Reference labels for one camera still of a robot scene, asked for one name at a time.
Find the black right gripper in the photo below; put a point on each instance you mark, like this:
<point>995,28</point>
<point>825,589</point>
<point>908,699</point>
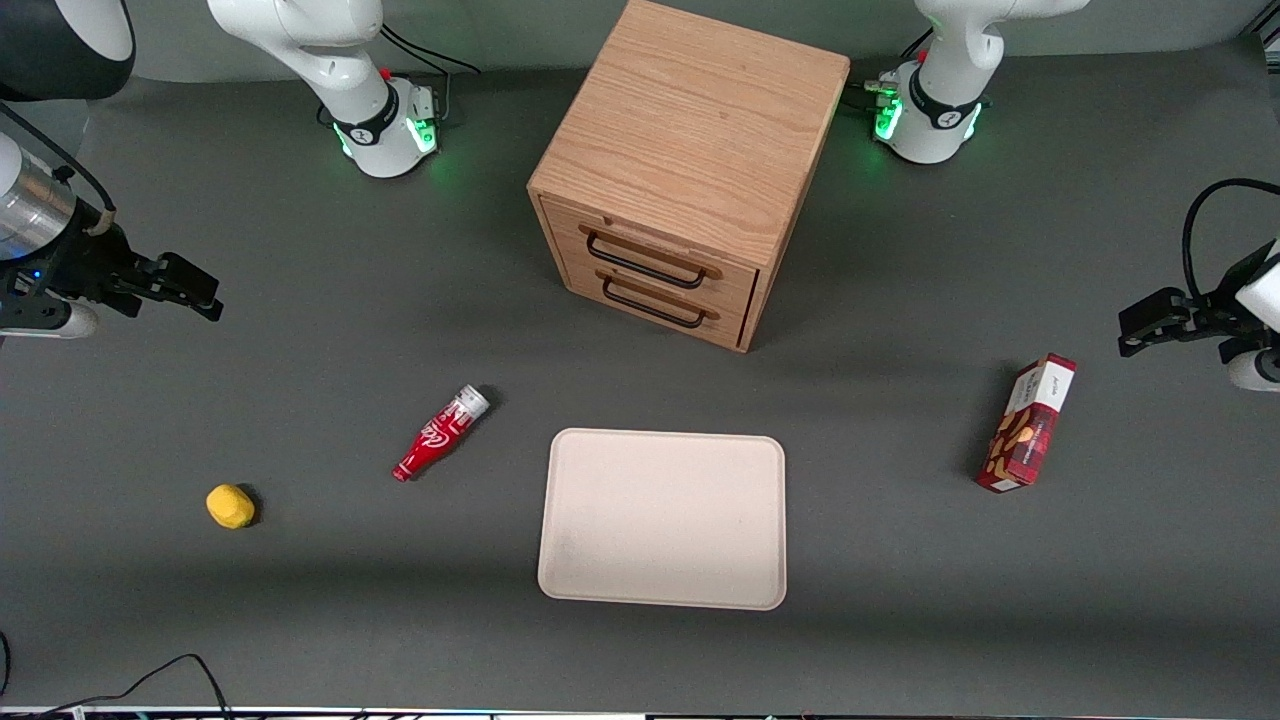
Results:
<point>82,262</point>

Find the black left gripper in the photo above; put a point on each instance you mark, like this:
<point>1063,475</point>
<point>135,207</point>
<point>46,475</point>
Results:
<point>1226,296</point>

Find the wooden drawer with shallow front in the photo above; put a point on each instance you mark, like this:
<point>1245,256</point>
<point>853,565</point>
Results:
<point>570,225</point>

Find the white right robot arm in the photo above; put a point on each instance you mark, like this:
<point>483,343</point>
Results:
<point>330,50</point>

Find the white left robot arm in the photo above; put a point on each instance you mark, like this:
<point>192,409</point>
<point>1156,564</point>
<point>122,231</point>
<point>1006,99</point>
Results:
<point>940,90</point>

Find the wooden drawer with deep front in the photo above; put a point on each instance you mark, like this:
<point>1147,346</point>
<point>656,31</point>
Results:
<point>730,325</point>

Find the wooden drawer cabinet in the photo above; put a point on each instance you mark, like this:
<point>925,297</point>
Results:
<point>700,110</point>

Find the red cookie box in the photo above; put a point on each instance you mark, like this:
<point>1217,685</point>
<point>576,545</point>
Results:
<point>1030,425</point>

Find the yellow round toy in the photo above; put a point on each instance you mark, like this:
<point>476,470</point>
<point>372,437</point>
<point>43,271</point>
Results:
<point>230,506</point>

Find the red cola bottle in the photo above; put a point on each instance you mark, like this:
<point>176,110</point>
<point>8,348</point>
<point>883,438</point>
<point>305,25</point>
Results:
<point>435,440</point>

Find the beige rectangular tray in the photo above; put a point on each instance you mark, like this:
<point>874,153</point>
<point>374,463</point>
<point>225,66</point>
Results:
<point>662,520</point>

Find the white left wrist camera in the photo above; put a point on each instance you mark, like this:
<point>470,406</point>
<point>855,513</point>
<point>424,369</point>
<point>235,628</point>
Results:
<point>1255,370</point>

